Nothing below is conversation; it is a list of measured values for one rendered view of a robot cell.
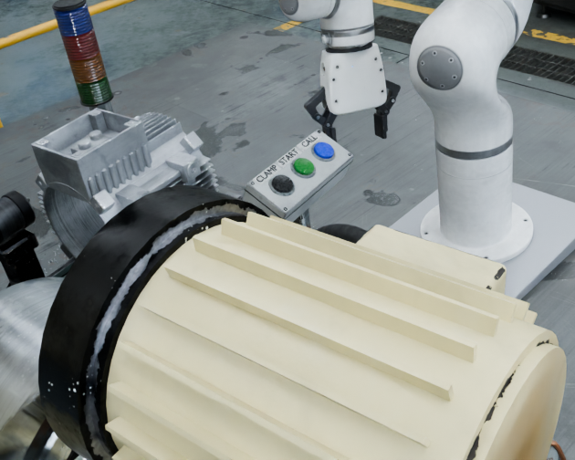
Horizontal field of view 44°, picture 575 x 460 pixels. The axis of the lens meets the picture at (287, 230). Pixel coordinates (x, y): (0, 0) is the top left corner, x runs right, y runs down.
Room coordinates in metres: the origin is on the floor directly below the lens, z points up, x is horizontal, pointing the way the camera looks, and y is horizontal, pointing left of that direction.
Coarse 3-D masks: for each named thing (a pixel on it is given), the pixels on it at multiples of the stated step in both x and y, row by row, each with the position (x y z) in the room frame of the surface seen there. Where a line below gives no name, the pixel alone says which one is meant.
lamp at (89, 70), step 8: (96, 56) 1.27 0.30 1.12; (72, 64) 1.26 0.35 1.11; (80, 64) 1.25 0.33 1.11; (88, 64) 1.25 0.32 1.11; (96, 64) 1.26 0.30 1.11; (72, 72) 1.27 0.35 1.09; (80, 72) 1.25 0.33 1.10; (88, 72) 1.25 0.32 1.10; (96, 72) 1.26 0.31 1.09; (104, 72) 1.28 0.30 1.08; (80, 80) 1.25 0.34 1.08; (88, 80) 1.25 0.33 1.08; (96, 80) 1.26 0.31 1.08
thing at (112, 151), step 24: (96, 120) 0.96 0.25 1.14; (120, 120) 0.94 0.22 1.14; (48, 144) 0.89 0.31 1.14; (72, 144) 0.94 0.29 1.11; (96, 144) 0.90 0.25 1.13; (120, 144) 0.88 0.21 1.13; (144, 144) 0.91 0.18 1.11; (48, 168) 0.88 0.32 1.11; (72, 168) 0.84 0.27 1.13; (96, 168) 0.85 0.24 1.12; (120, 168) 0.87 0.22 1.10; (72, 192) 0.85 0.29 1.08; (96, 192) 0.84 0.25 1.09
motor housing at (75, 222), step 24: (144, 120) 0.99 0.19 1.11; (168, 120) 0.99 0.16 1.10; (168, 144) 0.96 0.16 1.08; (144, 168) 0.90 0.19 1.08; (168, 168) 0.92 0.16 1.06; (48, 192) 0.91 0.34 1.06; (48, 216) 0.91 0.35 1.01; (72, 216) 0.93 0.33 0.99; (96, 216) 0.95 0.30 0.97; (72, 240) 0.91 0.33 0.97
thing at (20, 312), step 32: (32, 288) 0.55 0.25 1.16; (0, 320) 0.50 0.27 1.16; (32, 320) 0.50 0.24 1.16; (0, 352) 0.46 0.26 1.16; (32, 352) 0.46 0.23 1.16; (0, 384) 0.43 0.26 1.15; (32, 384) 0.42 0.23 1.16; (0, 416) 0.41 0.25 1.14; (32, 416) 0.39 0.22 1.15; (0, 448) 0.38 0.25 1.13; (32, 448) 0.37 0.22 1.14; (64, 448) 0.37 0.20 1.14
